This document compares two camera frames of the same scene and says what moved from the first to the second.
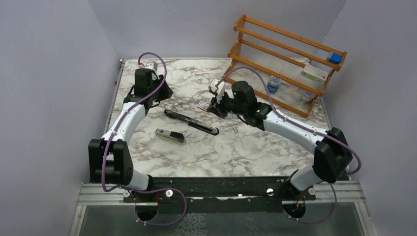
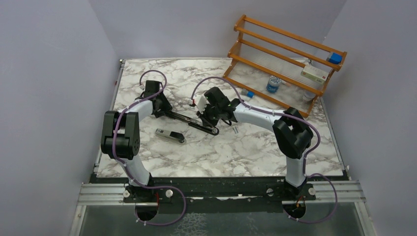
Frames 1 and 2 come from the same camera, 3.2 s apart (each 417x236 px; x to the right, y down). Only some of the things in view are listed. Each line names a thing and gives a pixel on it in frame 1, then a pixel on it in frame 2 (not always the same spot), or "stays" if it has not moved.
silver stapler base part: x=174 y=136 stays
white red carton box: x=317 y=73 stays
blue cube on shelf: x=335 y=58 stays
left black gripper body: x=161 y=93 → x=163 y=105
